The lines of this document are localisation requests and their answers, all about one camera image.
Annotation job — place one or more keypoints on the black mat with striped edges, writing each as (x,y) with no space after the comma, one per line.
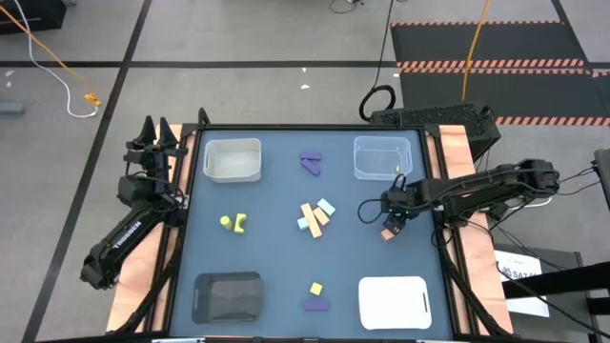
(500,43)

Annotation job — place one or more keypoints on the white tray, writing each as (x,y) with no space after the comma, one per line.
(391,305)

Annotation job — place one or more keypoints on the black plastic tray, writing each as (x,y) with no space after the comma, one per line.
(228,297)

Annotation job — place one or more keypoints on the small light blue block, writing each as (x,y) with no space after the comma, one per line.
(302,224)

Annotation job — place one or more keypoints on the purple rectangular block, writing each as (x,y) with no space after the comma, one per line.
(317,306)
(311,155)
(311,167)

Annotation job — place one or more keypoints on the grey flat object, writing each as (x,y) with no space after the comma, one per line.
(9,108)

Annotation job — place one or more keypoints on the clear plastic bin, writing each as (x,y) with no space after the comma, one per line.
(381,157)

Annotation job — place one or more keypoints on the yellow-green cylinder block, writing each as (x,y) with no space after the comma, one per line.
(226,223)

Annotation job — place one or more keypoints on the wooden table side plank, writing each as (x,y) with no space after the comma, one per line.
(131,305)
(455,143)

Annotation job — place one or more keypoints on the white opaque plastic bin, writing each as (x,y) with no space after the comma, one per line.
(233,162)

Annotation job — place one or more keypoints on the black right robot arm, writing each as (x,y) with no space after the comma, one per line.
(476,190)

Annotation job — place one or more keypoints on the black side table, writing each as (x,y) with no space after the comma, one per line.
(567,309)

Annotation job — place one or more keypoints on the black metal bar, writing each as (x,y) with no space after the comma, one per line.
(572,278)

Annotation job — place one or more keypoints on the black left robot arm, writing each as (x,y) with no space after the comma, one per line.
(126,236)

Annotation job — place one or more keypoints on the yellow-green blocks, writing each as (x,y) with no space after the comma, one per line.
(237,224)

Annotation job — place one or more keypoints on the black box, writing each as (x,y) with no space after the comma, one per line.
(47,14)

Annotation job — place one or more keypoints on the yellow square block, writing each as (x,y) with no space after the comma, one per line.
(316,288)

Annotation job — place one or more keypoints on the black perforated computer case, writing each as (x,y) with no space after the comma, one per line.
(429,115)

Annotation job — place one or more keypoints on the short orange block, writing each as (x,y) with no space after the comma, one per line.
(322,216)
(387,235)

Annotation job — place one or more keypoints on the black aluminium table frame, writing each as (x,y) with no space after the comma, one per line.
(310,127)

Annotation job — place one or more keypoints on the black chair edge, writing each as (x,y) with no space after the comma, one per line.
(604,176)

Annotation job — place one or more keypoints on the white paper sign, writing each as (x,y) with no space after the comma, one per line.
(519,262)

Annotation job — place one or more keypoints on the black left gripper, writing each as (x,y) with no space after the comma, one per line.
(152,157)

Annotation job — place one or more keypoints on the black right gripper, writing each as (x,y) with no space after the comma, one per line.
(402,197)

